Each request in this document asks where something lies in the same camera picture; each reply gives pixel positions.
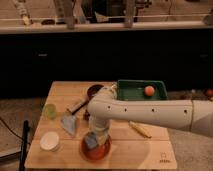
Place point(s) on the white yellowish gripper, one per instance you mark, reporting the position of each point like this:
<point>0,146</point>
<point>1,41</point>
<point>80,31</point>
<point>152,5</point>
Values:
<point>100,128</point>

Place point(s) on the blue sponge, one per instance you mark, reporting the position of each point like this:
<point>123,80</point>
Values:
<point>90,140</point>

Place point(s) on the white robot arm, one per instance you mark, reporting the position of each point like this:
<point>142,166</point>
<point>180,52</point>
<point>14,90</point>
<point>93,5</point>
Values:
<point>194,116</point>

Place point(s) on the red bowl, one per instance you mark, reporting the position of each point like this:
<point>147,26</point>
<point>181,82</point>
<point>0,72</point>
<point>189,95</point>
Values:
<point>96,154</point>

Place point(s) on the dark brown bowl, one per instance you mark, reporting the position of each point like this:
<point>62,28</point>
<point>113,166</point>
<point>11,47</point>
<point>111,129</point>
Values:
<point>93,90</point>

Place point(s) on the small potted plant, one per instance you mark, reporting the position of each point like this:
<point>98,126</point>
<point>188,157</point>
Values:
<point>86,115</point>

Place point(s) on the wooden table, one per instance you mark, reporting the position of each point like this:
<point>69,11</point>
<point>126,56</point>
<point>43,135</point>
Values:
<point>129,150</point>

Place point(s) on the green plastic tray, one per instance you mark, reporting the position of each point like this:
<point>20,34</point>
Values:
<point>133,90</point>

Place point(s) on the green translucent cup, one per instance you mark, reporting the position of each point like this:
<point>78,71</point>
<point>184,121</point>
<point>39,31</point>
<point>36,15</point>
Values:
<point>49,110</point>

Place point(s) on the white round container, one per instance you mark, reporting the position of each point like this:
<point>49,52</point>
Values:
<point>50,141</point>

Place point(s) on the orange ball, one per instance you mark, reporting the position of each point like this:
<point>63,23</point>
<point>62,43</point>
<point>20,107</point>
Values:
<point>149,91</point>

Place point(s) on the black stand left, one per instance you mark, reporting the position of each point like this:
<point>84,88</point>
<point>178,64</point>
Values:
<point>24,143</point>

